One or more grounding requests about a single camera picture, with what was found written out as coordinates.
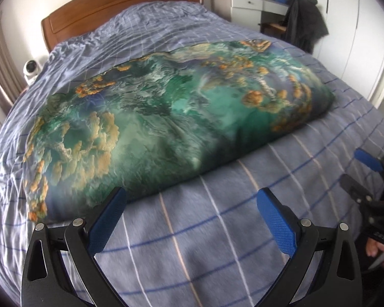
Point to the person's right hand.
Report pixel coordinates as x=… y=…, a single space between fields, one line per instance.
x=376 y=250

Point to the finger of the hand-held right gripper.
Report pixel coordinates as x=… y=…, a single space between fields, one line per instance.
x=368 y=160
x=353 y=186

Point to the black jacket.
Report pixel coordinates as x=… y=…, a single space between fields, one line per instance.
x=304 y=22

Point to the white wardrobe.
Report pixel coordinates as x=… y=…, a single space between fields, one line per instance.
x=355 y=38

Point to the brown curtain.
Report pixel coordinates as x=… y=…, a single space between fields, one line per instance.
x=0 y=64

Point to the bed with blue checked duvet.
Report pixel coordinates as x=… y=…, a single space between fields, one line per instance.
x=211 y=230

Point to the white round device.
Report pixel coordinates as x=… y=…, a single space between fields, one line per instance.
x=30 y=68

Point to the wooden bed headboard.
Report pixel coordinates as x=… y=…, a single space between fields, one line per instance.
x=115 y=6

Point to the wooden chair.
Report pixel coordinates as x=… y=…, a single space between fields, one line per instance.
x=275 y=26

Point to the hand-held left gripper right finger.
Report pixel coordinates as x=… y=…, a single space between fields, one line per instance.
x=276 y=224

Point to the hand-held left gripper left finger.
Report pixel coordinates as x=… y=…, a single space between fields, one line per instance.
x=107 y=222

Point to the white desk with drawers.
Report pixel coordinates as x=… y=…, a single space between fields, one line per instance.
x=246 y=4

